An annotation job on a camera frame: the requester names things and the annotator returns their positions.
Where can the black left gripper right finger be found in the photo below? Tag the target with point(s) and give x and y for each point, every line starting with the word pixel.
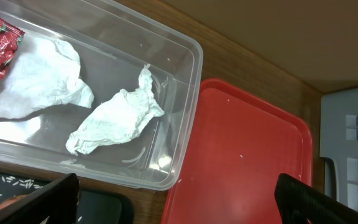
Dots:
pixel 300 203

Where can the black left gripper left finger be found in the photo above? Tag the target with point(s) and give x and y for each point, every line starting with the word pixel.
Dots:
pixel 56 202

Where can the orange carrot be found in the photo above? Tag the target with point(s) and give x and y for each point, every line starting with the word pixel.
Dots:
pixel 11 200

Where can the black food waste tray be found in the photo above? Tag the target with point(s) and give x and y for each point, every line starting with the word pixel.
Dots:
pixel 94 206

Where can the grey dishwasher rack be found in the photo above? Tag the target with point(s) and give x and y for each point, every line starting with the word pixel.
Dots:
pixel 339 146

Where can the clear plastic waste bin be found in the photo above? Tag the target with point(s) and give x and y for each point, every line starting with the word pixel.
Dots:
pixel 114 43

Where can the red serving tray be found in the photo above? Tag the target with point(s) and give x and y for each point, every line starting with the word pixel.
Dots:
pixel 238 147

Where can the crumpled white tissue right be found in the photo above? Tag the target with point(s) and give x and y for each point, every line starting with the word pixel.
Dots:
pixel 118 120

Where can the crumpled white tissue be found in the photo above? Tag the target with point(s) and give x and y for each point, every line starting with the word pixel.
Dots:
pixel 45 72
pixel 118 120

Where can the crumpled white tissue left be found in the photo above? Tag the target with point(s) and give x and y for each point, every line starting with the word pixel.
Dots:
pixel 45 72

